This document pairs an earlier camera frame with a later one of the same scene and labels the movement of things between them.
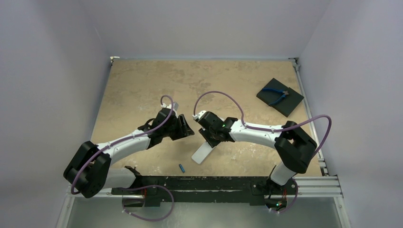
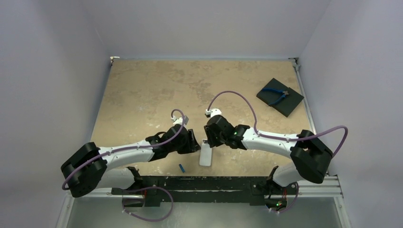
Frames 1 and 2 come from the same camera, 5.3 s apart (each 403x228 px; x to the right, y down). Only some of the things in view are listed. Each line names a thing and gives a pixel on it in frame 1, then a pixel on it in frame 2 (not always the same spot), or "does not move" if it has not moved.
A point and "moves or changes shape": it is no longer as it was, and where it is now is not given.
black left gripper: [183, 129] to [191, 145]
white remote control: [201, 152] moves or changes shape
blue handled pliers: [284, 93] does not move
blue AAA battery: [181, 168] does not move
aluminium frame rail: [316, 187] does not move
